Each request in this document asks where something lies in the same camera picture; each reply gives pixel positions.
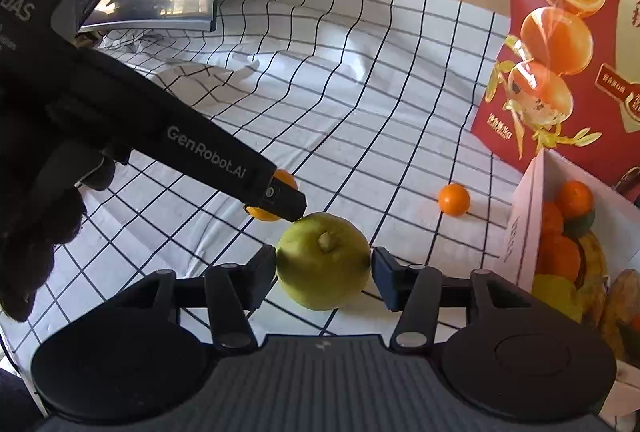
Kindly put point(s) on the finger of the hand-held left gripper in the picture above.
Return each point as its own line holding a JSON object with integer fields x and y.
{"x": 285, "y": 202}

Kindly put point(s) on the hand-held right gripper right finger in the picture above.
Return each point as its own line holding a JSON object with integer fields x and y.
{"x": 382, "y": 279}

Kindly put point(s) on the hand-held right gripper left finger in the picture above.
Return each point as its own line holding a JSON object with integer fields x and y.
{"x": 264, "y": 274}

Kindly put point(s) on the small kumquat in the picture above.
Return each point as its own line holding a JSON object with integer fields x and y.
{"x": 287, "y": 179}
{"x": 454, "y": 198}

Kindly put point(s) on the pink cardboard box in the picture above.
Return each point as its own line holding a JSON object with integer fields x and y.
{"x": 522, "y": 222}

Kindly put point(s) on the large mandarin with stem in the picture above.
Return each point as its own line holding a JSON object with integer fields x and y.
{"x": 559, "y": 257}

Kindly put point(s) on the round orange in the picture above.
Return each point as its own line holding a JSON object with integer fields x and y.
{"x": 551, "y": 218}

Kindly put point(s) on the orange with green leaves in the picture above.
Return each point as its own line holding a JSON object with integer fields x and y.
{"x": 574, "y": 198}

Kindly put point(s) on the yellow spotted banana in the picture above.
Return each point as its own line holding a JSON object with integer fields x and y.
{"x": 595, "y": 262}

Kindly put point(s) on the person's left hand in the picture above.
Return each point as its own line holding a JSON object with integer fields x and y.
{"x": 30, "y": 262}

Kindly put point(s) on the white black checked cloth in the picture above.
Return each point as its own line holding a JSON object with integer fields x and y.
{"x": 350, "y": 112}

